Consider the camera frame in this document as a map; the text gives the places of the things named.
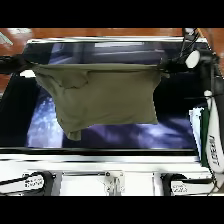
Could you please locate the olive green T-shirt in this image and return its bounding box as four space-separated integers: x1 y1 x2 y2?
31 63 163 142

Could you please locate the dark green garment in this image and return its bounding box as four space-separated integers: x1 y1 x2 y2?
199 106 211 168

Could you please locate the black cable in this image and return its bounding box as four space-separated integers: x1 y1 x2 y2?
179 27 200 60

